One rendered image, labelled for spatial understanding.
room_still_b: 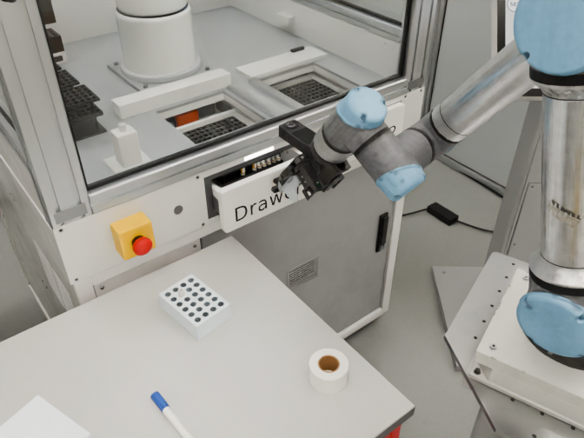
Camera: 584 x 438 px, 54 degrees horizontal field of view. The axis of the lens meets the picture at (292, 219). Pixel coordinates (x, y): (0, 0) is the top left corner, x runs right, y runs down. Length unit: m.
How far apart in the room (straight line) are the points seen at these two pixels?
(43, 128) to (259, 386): 0.58
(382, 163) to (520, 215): 1.08
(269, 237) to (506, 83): 0.78
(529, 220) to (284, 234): 0.86
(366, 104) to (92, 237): 0.60
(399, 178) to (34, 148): 0.61
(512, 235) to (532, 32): 1.36
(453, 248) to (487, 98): 1.66
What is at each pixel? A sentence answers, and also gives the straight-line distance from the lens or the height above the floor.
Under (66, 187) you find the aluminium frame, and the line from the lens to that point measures 1.12.
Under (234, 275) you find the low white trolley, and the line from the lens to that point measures 1.25.
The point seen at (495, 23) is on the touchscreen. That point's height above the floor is 1.10.
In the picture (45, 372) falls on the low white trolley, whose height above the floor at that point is 0.76.
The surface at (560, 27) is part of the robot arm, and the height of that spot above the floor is 1.40.
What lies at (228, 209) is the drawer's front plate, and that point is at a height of 0.88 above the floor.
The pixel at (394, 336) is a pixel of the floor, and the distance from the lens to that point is 2.16.
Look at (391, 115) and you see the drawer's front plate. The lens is 1.55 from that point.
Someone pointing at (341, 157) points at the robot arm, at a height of 1.07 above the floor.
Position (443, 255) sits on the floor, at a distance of 2.53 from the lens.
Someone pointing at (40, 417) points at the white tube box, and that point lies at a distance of 1.04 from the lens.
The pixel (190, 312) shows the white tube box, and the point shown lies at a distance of 1.14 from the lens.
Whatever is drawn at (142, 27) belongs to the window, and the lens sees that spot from 1.09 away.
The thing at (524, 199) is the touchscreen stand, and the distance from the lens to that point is 1.96.
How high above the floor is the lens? 1.62
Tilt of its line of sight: 38 degrees down
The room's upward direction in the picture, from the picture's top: straight up
